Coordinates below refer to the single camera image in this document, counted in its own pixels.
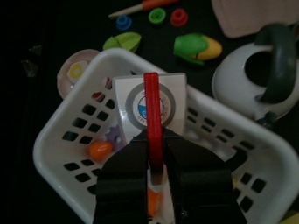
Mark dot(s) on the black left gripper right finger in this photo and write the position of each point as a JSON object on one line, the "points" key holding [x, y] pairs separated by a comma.
{"points": [[202, 186]]}

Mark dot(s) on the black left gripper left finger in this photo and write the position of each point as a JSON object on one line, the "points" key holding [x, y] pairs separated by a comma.
{"points": [[122, 180]]}

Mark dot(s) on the orange toy piece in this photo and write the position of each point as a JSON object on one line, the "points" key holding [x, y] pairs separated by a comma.
{"points": [[154, 201]]}

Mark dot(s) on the orange toy ball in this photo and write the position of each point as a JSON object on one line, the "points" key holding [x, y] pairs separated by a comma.
{"points": [[100, 150]]}

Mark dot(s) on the purple toy gear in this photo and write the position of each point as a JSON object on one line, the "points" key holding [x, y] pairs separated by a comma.
{"points": [[115, 137]]}

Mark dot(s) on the white plastic slotted basket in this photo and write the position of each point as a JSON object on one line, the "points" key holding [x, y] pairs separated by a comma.
{"points": [[58, 145]]}

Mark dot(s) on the red toy piece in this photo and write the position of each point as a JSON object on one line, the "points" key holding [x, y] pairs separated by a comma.
{"points": [[99, 95]]}

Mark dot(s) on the pink toy plate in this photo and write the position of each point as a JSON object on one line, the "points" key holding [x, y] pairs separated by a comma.
{"points": [[66, 84]]}

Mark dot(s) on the toy fried egg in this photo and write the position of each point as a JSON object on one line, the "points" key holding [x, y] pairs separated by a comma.
{"points": [[76, 71]]}

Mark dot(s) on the green toy leaf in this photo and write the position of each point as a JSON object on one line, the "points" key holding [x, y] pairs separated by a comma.
{"points": [[126, 40]]}

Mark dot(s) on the green yellow toy corn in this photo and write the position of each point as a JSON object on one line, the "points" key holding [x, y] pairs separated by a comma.
{"points": [[191, 45]]}

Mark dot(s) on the blue toy cap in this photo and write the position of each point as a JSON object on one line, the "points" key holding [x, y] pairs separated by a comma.
{"points": [[123, 22]]}

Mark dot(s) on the green toy cap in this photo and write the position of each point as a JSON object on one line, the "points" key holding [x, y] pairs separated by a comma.
{"points": [[156, 15]]}

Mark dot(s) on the red toy rings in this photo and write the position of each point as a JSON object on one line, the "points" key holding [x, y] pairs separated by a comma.
{"points": [[179, 17]]}

